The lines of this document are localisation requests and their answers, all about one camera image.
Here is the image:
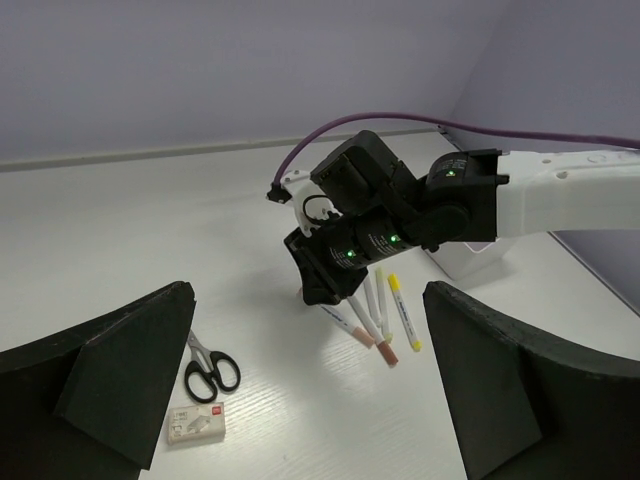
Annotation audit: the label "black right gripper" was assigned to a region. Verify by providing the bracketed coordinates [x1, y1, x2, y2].
[284, 219, 430, 306]

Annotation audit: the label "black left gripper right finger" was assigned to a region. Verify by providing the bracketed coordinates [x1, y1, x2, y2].
[423, 281, 639, 479]

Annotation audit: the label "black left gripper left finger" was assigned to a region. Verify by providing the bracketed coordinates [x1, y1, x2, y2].
[1, 281, 196, 479]

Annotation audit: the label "pale yellow capped marker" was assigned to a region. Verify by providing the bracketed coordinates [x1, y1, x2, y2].
[364, 267, 393, 343]

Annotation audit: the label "yellow capped white marker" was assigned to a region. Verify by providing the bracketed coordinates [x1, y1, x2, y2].
[387, 273, 422, 352]

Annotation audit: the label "pink capped white marker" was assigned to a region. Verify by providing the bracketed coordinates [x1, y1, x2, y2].
[347, 297, 375, 349]

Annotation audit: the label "white eraser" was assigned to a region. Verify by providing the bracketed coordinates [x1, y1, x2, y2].
[167, 402, 226, 445]

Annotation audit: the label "brown capped white marker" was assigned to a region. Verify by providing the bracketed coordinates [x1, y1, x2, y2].
[317, 296, 398, 368]

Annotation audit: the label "black handled scissors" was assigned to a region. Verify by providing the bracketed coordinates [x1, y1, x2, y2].
[183, 330, 242, 404]

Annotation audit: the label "white divided pen holder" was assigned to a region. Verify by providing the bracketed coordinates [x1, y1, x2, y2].
[425, 239, 517, 280]

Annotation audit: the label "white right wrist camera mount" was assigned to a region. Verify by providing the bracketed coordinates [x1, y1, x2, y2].
[266, 170, 339, 237]

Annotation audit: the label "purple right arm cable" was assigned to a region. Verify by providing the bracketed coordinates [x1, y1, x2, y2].
[272, 111, 640, 189]

